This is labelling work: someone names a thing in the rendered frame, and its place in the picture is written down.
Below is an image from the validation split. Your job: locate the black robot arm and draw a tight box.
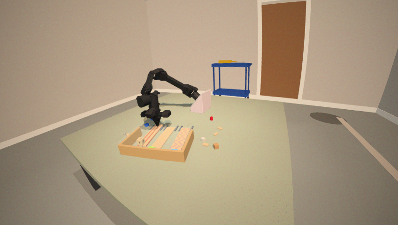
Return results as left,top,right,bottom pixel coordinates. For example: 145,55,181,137
136,68,200,119

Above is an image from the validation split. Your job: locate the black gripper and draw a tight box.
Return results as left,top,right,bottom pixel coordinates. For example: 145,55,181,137
140,103,171,126

